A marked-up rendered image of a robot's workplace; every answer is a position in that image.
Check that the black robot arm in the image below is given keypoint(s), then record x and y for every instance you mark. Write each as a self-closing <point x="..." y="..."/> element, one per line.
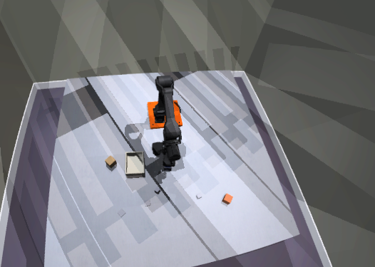
<point x="164" y="113"/>

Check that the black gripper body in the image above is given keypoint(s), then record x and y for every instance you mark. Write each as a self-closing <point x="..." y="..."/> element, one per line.
<point x="166" y="161"/>

